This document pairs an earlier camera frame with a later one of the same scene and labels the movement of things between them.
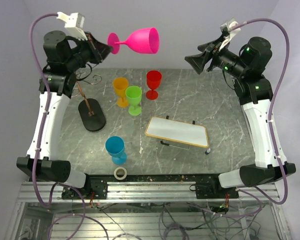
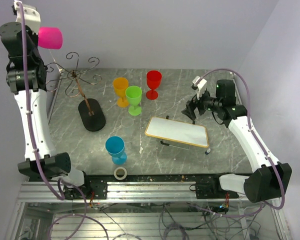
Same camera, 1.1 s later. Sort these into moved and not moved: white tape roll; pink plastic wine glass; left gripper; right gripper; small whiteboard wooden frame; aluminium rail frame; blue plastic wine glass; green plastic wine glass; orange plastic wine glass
Moved: pink plastic wine glass; left gripper; right gripper
Not moved: blue plastic wine glass; orange plastic wine glass; green plastic wine glass; white tape roll; small whiteboard wooden frame; aluminium rail frame
